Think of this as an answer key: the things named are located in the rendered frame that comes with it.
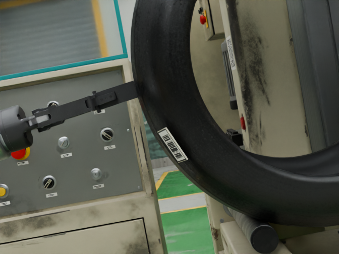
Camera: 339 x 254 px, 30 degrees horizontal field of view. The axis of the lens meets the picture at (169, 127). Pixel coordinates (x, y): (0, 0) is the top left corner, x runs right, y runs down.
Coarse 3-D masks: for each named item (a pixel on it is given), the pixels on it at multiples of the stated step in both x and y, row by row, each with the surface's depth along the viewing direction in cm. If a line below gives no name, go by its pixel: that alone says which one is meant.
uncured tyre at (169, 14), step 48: (144, 0) 99; (192, 0) 95; (144, 48) 98; (144, 96) 100; (192, 96) 96; (192, 144) 97; (336, 144) 127; (240, 192) 98; (288, 192) 97; (336, 192) 98
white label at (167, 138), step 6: (162, 132) 98; (168, 132) 97; (162, 138) 100; (168, 138) 98; (168, 144) 99; (174, 144) 97; (174, 150) 99; (180, 150) 97; (174, 156) 100; (180, 156) 98; (186, 156) 97
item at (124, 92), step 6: (126, 84) 108; (132, 84) 108; (108, 90) 108; (114, 90) 108; (120, 90) 108; (126, 90) 108; (132, 90) 108; (96, 96) 108; (120, 96) 108; (126, 96) 108; (132, 96) 108; (108, 102) 108; (114, 102) 108; (120, 102) 108; (102, 108) 108
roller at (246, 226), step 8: (240, 216) 115; (248, 216) 110; (240, 224) 113; (248, 224) 106; (256, 224) 103; (264, 224) 102; (248, 232) 103; (256, 232) 100; (264, 232) 100; (272, 232) 100; (248, 240) 104; (256, 240) 100; (264, 240) 100; (272, 240) 100; (256, 248) 100; (264, 248) 100; (272, 248) 100
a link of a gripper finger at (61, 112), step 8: (88, 96) 105; (64, 104) 104; (72, 104) 104; (80, 104) 105; (40, 112) 102; (48, 112) 103; (56, 112) 104; (64, 112) 104; (72, 112) 104; (80, 112) 104; (48, 120) 103; (56, 120) 103
